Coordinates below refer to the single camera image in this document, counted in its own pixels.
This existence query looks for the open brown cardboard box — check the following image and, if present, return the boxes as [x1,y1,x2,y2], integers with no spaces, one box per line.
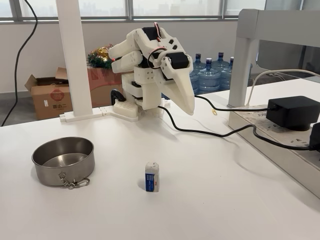
[24,66,75,121]

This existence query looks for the white cable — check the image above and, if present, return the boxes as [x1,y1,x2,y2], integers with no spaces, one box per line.
[246,69,320,107]

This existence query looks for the metal carabiner keychain clip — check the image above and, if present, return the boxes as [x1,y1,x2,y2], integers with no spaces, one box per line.
[58,171,91,190]

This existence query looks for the red black servo wire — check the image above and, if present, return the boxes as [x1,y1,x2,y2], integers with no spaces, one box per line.
[152,21,164,42]
[147,46,168,70]

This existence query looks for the small white and blue box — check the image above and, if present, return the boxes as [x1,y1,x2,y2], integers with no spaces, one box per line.
[144,161,161,193]

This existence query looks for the white mounting base blocks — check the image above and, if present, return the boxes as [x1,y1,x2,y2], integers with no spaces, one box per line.
[59,106,113,123]

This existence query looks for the red cardboard box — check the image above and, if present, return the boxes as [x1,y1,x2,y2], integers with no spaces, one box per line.
[87,66,135,108]

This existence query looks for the green Christmas wreath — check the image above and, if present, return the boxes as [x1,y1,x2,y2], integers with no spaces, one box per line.
[86,44,117,71]

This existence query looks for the round metal bowl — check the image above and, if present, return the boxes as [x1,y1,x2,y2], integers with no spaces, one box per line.
[31,136,96,187]

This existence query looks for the white vertical post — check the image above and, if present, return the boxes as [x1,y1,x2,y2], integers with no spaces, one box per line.
[55,0,94,118]

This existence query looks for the blue water jug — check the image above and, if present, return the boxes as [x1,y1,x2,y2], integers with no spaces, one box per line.
[197,57,222,95]
[220,56,235,91]
[188,52,207,95]
[212,51,232,76]

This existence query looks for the long black hanging cable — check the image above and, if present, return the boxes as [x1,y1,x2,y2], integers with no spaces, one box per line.
[0,0,39,127]

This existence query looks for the black table clamp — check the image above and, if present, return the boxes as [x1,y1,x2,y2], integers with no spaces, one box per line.
[110,88,126,104]

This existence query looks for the black adapter cable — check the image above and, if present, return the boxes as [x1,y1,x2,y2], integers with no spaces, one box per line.
[193,93,270,112]

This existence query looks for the white power strip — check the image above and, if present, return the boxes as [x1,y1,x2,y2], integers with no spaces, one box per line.
[227,104,320,199]

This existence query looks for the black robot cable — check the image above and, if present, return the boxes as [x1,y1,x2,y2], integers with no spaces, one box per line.
[158,105,312,151]

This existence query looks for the black plug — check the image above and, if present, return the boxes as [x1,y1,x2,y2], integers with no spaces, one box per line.
[309,122,320,152]

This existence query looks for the white desk riser shelf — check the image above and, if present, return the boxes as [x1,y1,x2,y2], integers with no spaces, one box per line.
[227,8,320,126]

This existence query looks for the black power adapter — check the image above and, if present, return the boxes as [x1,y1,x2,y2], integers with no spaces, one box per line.
[265,95,320,132]

